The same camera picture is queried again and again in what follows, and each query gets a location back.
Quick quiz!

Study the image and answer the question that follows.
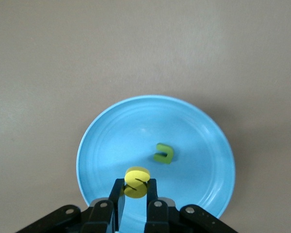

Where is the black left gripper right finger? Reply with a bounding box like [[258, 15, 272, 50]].
[[145, 178, 238, 233]]

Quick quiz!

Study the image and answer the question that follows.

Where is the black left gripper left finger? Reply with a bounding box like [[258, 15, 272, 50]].
[[16, 178, 126, 233]]

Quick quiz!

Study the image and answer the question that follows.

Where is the yellow foam letter s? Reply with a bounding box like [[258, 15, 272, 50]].
[[123, 166, 151, 199]]

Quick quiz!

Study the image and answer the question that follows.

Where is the green foam letter n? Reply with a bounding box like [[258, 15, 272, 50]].
[[153, 143, 175, 165]]

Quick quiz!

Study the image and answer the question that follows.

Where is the blue plate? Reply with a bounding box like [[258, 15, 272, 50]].
[[76, 95, 236, 233]]

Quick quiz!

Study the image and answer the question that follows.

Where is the table cover sheet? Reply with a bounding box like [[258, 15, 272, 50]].
[[0, 0, 291, 233]]

